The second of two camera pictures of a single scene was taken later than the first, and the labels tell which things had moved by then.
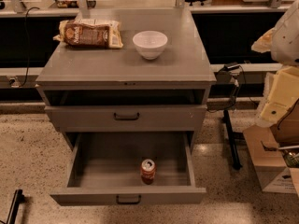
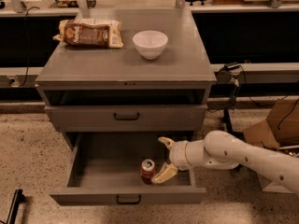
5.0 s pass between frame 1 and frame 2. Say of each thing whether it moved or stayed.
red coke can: stayed
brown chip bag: stayed
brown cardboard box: stayed
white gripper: moved
